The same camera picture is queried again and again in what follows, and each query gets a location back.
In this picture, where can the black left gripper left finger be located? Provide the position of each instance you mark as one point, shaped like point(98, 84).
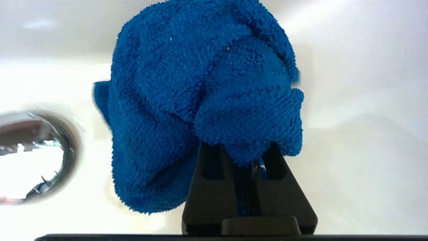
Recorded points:
point(207, 204)

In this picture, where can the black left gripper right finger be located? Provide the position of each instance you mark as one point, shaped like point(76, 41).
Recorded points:
point(284, 204)

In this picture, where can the blue terry cleaning cloth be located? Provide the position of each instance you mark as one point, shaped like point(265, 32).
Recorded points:
point(200, 83)

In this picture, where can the white ceramic sink basin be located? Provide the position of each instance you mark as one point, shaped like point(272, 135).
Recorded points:
point(367, 134)

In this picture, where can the chrome drain stopper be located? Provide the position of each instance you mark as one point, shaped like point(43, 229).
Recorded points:
point(33, 160)

